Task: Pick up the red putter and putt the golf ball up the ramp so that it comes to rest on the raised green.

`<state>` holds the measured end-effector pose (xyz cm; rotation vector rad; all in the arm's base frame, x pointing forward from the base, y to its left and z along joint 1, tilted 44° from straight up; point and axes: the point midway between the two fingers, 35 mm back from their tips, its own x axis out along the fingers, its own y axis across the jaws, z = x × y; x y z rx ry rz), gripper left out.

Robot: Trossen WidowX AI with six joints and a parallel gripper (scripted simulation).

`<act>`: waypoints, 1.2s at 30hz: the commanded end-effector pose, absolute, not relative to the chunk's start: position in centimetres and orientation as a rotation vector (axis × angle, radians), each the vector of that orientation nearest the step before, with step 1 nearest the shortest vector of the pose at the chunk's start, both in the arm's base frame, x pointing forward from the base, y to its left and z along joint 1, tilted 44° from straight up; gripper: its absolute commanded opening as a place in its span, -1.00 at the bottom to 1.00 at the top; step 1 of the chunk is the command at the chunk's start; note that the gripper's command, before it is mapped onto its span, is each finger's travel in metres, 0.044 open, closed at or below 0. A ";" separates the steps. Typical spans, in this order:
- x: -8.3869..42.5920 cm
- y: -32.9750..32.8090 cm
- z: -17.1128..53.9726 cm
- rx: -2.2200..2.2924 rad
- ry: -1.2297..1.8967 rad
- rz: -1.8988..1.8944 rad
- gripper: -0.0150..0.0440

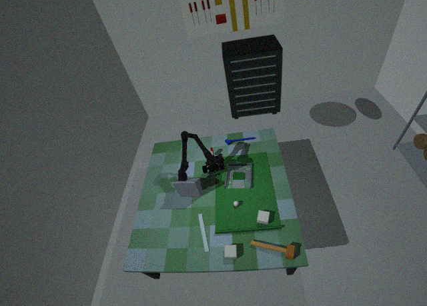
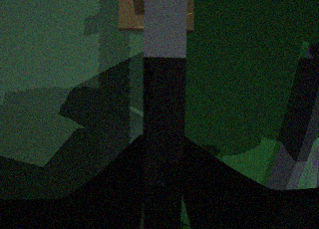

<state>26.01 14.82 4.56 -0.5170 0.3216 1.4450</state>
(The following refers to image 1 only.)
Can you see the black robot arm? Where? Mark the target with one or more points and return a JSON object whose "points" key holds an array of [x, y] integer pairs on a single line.
{"points": [[211, 159]]}

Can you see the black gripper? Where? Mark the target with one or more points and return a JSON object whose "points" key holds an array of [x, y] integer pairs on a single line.
{"points": [[211, 169]]}

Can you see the dark green flat mat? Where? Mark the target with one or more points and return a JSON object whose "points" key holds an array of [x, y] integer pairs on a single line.
{"points": [[260, 196]]}

